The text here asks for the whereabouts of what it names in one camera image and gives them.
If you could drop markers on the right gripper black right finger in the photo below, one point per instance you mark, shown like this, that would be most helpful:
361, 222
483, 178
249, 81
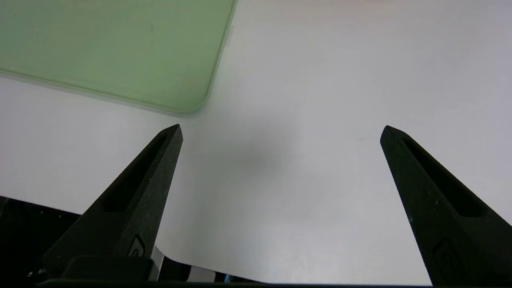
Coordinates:
460, 240

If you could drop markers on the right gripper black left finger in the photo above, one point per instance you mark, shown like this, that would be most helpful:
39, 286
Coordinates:
120, 224

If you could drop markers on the green plastic tray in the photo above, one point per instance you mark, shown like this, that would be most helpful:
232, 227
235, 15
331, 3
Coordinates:
100, 48

